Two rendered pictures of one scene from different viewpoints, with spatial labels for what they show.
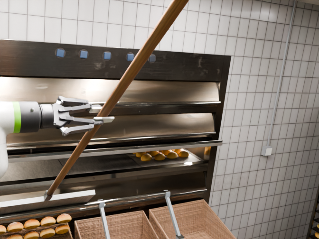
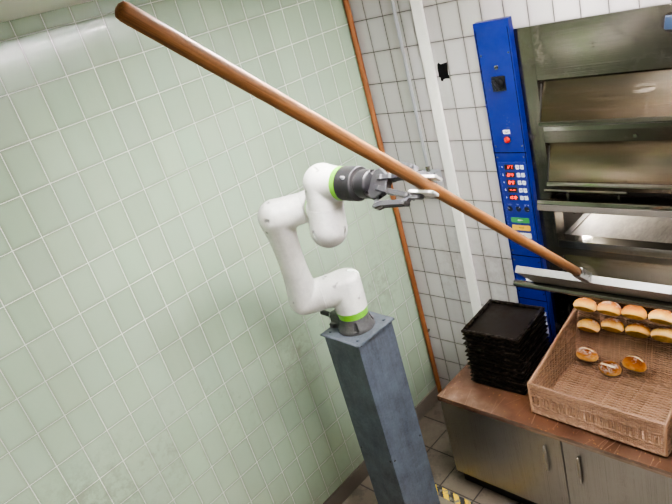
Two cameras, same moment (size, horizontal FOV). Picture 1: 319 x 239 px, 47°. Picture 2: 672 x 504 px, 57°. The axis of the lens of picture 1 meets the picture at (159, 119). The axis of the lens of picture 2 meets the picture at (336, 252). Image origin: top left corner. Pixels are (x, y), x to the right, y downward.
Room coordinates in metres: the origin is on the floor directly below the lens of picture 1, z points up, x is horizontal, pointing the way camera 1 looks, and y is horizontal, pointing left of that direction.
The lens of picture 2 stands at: (0.68, -1.12, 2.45)
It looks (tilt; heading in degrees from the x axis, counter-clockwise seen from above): 23 degrees down; 80
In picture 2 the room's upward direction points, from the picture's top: 16 degrees counter-clockwise
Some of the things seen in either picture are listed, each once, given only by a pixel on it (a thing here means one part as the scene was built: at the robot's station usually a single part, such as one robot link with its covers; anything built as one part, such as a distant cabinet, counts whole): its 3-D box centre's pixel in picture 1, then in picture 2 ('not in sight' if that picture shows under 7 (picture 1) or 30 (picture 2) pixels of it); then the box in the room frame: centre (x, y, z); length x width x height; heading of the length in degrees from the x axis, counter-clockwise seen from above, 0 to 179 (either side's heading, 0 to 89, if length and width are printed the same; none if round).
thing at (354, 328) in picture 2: not in sight; (345, 316); (1.02, 1.05, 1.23); 0.26 x 0.15 x 0.06; 118
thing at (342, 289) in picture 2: not in sight; (344, 293); (1.04, 1.00, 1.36); 0.16 x 0.13 x 0.19; 170
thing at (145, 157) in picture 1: (151, 145); not in sight; (3.18, 0.04, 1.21); 0.61 x 0.48 x 0.06; 30
